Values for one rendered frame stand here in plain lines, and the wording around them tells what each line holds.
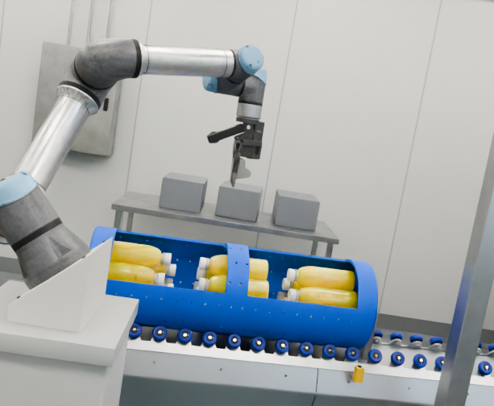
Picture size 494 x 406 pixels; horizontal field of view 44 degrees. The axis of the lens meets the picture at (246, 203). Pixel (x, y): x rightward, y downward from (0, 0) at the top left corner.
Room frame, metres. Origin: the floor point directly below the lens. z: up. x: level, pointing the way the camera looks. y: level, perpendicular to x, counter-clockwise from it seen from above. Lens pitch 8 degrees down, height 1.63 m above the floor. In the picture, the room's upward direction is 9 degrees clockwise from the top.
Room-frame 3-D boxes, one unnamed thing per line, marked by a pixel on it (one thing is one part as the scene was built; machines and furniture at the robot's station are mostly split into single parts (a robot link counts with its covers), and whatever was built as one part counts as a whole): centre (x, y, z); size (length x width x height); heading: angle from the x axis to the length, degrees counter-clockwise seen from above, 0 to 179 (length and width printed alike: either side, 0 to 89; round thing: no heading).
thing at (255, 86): (1.85, 0.04, 1.72); 0.09 x 0.08 x 0.11; 119
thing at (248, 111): (1.85, 0.04, 1.65); 0.08 x 0.08 x 0.05
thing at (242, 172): (1.84, 0.03, 1.46); 0.06 x 0.03 x 0.09; 97
